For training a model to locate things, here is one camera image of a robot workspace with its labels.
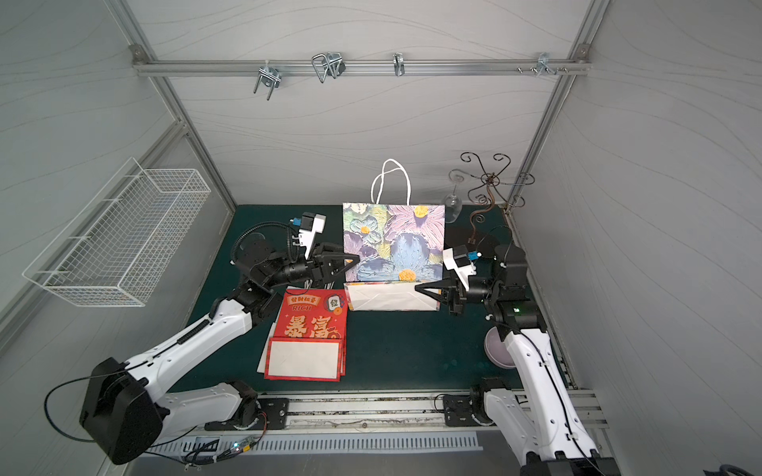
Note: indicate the scrolled metal glass rack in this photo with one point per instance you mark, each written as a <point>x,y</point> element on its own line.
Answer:
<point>486,194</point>

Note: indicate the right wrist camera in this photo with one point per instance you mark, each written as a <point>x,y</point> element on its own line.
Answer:
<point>460,260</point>

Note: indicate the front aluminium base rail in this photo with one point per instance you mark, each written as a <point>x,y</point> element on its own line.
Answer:
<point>405,411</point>

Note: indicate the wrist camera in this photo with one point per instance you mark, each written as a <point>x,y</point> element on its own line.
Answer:
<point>460,260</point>
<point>310,226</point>

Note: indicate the white vent grille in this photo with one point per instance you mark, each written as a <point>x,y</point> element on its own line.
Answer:
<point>312,444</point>

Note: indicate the metal hook clamp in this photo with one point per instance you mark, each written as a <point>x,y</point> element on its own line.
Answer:
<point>268,79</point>
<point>543,67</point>
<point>398,65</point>
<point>330,64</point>

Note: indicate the horizontal aluminium rail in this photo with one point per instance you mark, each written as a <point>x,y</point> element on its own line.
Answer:
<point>354,68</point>

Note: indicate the floral paper bag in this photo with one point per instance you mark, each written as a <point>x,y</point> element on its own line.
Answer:
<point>400,246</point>

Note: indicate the wine glass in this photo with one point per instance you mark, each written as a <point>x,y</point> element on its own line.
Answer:
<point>452,206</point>

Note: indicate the pink bowl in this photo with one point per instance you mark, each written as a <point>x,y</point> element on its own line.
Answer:
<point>496,350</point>

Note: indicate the rightmost metal hook clamp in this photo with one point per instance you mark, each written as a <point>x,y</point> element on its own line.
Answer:
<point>543,67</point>

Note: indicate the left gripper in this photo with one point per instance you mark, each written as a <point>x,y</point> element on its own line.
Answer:
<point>318,267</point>

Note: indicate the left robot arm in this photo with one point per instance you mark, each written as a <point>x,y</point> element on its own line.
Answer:
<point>130,405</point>

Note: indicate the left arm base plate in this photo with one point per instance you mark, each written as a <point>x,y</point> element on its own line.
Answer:
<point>271,413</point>

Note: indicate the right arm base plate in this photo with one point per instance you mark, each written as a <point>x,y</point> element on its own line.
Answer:
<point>461,411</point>

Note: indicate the leftmost metal hook clamp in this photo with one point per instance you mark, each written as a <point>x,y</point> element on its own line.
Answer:
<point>268,79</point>

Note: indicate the white wire basket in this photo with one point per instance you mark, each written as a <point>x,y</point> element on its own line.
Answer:
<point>114,252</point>

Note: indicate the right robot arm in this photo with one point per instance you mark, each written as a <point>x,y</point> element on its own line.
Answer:
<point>547,437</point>

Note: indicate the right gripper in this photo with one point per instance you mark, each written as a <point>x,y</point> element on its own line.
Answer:
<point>454,292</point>

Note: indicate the red paper bag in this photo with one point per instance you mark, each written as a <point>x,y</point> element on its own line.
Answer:
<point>292,359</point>
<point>313,314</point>

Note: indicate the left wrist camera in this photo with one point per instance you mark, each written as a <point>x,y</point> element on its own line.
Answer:
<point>310,226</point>

